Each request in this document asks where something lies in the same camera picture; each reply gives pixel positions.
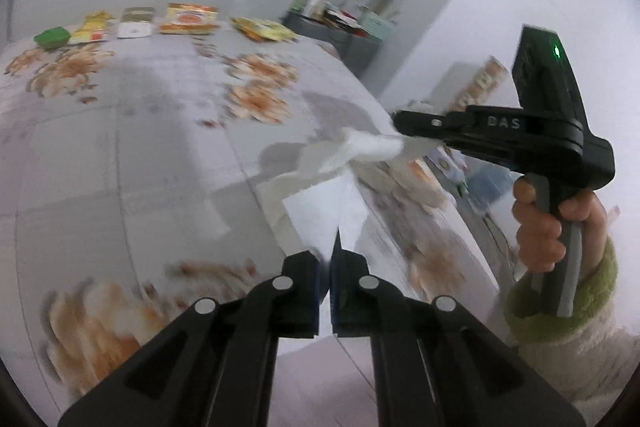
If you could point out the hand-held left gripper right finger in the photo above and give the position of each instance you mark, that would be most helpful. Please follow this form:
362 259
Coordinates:
336 292

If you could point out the floral tablecloth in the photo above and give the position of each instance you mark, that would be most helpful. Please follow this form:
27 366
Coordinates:
150 157

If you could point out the small white box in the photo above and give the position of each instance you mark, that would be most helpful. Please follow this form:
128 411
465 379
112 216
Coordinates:
134 30

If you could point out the olive brown packet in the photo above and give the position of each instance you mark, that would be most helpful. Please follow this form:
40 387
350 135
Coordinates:
137 14

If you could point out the person's right hand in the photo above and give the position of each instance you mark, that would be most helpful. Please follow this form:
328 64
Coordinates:
537 239

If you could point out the person's right forearm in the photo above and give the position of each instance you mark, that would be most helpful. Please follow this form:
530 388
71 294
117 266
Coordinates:
575 357

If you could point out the yellow crinkled snack packet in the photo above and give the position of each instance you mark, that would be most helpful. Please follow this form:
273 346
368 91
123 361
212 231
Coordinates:
265 29

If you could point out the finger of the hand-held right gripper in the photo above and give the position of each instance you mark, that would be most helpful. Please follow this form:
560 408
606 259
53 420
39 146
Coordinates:
430 123

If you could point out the orange snack packet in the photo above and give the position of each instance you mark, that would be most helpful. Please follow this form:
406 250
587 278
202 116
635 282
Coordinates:
189 19

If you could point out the grey cabinet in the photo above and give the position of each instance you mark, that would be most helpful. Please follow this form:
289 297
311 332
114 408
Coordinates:
360 52

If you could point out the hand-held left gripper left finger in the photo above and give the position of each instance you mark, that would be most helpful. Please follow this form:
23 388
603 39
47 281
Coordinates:
317 292

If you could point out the green plastic container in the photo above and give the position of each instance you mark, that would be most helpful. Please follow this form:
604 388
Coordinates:
51 38

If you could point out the white paper tissue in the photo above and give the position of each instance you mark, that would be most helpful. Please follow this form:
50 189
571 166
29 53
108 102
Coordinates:
325 212

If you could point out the white printed box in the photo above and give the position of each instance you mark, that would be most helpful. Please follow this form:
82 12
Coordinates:
450 164

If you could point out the blue water jug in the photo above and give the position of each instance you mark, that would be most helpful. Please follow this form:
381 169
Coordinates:
492 189

